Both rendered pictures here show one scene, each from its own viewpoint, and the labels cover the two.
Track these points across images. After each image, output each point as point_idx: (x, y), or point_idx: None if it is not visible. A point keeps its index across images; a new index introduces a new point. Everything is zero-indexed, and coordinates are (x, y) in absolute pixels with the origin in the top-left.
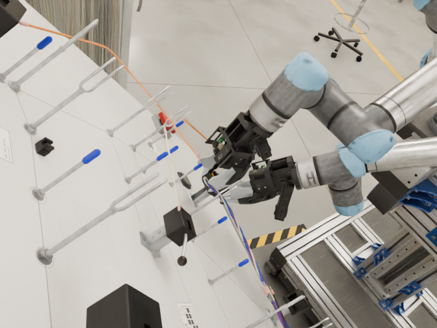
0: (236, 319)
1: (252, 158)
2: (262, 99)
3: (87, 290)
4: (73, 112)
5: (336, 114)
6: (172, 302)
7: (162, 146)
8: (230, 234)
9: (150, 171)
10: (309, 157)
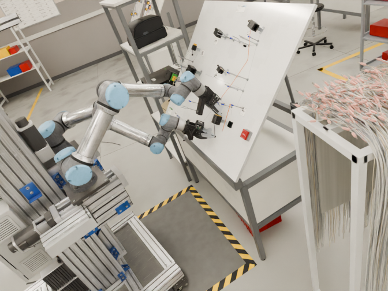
0: None
1: None
2: (201, 82)
3: (228, 47)
4: (252, 64)
5: None
6: None
7: (241, 124)
8: (211, 145)
9: (237, 96)
10: (180, 121)
